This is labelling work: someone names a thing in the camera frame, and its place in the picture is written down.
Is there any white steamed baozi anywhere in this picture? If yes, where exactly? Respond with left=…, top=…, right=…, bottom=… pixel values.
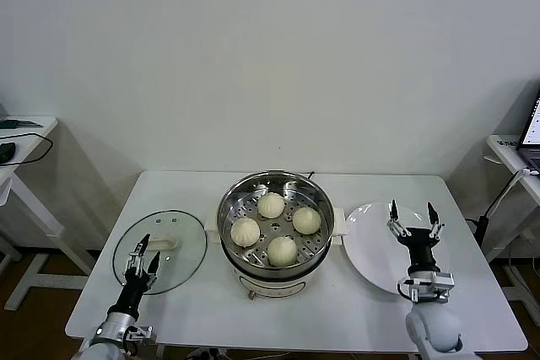
left=229, top=218, right=260, bottom=248
left=267, top=236, right=298, bottom=267
left=292, top=207, right=322, bottom=235
left=256, top=191, right=285, bottom=218

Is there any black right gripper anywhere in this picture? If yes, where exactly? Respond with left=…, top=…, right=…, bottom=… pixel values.
left=386, top=198, right=446, bottom=272

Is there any white power strip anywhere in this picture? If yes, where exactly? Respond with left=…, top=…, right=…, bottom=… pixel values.
left=187, top=347, right=231, bottom=360

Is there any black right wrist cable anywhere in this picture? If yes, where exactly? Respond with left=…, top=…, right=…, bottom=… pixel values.
left=397, top=277, right=417, bottom=302

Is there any open laptop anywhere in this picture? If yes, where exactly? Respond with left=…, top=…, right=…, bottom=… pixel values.
left=514, top=85, right=540, bottom=175

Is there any stainless steel steamer basket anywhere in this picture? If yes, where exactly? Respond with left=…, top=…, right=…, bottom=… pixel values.
left=216, top=169, right=334, bottom=279

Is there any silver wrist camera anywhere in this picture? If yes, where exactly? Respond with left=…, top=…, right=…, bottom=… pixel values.
left=398, top=271, right=456, bottom=304
left=124, top=325, right=158, bottom=347

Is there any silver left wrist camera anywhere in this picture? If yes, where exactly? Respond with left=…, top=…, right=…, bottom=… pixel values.
left=124, top=325, right=158, bottom=347

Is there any black power adapter cable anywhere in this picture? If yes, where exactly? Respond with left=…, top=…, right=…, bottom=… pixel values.
left=463, top=174, right=518, bottom=248

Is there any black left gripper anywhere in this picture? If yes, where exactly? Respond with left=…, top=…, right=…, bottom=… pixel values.
left=116, top=232, right=161, bottom=319

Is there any white side desk with laptop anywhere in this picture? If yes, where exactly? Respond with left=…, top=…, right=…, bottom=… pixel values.
left=483, top=134, right=540, bottom=302

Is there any thin black desk cable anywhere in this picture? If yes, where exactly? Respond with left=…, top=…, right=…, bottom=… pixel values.
left=0, top=132, right=54, bottom=167

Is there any white round plate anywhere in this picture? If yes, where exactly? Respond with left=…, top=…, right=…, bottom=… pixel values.
left=342, top=201, right=449, bottom=297

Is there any round glass lid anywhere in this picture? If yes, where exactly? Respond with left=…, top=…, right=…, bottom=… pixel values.
left=111, top=208, right=208, bottom=296

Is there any small black desk device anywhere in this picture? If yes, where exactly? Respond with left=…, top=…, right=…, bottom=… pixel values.
left=0, top=142, right=17, bottom=165

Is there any flat green desk item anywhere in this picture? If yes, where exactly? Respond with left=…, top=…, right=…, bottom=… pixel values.
left=0, top=117, right=44, bottom=129

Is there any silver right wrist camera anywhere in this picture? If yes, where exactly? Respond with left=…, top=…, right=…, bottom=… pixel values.
left=398, top=271, right=456, bottom=304

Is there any stainless steel steamer pot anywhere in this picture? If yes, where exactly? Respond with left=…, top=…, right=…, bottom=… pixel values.
left=203, top=207, right=348, bottom=303

